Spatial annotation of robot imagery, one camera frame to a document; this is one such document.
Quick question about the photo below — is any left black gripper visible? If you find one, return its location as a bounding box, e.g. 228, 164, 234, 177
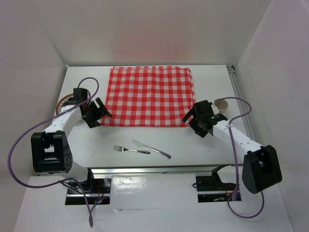
82, 97, 111, 129

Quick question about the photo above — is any brown paper cup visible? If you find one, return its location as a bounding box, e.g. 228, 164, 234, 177
214, 100, 229, 114

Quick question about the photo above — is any patterned plate brown rim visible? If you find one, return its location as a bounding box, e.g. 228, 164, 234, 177
56, 94, 73, 115

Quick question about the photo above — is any red white checkered cloth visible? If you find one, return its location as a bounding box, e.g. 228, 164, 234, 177
102, 66, 196, 128

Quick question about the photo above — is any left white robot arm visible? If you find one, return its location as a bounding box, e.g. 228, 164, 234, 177
31, 87, 112, 193

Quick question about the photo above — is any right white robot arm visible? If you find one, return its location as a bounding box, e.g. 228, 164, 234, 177
182, 100, 282, 194

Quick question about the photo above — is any silver fork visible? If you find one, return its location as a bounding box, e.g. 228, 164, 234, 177
113, 145, 151, 154

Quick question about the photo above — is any silver table knife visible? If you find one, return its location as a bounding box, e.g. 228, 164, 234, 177
132, 139, 171, 159

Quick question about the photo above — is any aluminium right side rail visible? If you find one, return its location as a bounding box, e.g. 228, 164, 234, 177
226, 65, 256, 140

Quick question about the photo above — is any aluminium rail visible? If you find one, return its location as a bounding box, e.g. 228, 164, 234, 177
38, 164, 242, 176
226, 65, 256, 140

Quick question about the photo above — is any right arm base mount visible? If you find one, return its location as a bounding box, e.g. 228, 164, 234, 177
192, 176, 236, 203

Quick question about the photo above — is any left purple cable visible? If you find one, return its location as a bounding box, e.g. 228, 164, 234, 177
7, 77, 108, 228

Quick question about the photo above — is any purple cable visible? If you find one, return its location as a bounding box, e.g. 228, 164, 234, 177
212, 97, 265, 219
7, 77, 108, 228

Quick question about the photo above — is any aluminium front rail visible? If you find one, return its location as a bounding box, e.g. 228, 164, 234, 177
38, 164, 242, 176

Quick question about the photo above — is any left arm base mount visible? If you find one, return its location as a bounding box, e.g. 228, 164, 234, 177
62, 176, 112, 206

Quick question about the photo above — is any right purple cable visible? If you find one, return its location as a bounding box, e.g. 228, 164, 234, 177
212, 97, 265, 219

